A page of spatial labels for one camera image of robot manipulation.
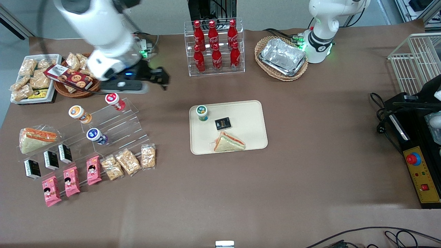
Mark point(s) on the small black snack packet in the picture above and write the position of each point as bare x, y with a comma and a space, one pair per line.
223, 123

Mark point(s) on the red cookie box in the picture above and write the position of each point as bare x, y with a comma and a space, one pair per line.
69, 77

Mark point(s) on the metal shelf frame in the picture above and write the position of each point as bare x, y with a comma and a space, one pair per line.
413, 10

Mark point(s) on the red emergency stop button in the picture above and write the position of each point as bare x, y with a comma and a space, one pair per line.
412, 159

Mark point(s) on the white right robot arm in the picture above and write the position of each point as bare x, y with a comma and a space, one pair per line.
103, 31

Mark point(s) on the wrapped triangle sandwich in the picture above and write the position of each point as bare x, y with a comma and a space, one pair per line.
34, 141
229, 144

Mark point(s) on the beige plastic tray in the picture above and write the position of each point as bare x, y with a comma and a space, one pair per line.
248, 117

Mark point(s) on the yellow snack packet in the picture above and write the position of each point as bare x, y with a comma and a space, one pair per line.
38, 94

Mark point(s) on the clear cracker packet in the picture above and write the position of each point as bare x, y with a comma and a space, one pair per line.
128, 162
148, 156
112, 168

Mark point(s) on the green gum bottle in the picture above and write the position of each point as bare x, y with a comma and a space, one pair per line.
202, 113

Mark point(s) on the clear acrylic bottle rack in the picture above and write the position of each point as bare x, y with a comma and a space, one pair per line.
188, 51

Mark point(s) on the clear acrylic stepped stand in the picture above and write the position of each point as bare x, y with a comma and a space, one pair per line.
120, 139
74, 144

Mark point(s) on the red cola bottle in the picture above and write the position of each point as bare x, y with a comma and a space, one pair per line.
198, 32
235, 58
232, 31
213, 32
199, 62
216, 59

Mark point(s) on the black yellow control box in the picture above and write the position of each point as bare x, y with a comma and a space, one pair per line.
422, 179

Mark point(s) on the clear puffed snack bag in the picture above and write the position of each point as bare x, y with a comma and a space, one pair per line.
28, 67
44, 63
23, 93
82, 59
73, 61
19, 83
39, 82

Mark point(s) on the small white device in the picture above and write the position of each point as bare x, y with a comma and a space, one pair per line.
224, 244

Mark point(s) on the orange gum bottle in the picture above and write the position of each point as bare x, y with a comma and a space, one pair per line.
80, 114

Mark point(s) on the brown wicker basket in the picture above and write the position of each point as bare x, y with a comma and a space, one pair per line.
62, 90

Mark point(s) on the small black white box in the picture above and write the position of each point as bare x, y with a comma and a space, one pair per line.
65, 153
51, 160
32, 169

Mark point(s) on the white rectangular snack tray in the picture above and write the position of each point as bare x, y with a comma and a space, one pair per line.
53, 93

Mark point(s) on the stacked aluminium foil trays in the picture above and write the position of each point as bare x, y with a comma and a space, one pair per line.
282, 57

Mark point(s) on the light wicker basket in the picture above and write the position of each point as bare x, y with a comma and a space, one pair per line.
262, 65

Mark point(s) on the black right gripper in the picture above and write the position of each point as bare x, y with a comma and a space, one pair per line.
145, 73

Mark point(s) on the black equipment rack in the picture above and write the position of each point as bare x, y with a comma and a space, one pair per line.
210, 8

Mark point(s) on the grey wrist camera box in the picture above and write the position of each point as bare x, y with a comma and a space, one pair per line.
120, 86

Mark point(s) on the pink snack packet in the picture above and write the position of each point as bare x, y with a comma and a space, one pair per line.
93, 170
51, 191
71, 181

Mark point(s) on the blue gum bottle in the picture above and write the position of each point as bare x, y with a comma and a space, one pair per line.
96, 135

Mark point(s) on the red gum bottle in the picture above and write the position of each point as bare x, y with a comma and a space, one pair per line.
114, 100

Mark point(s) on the black device housing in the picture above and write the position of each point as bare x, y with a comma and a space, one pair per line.
427, 94

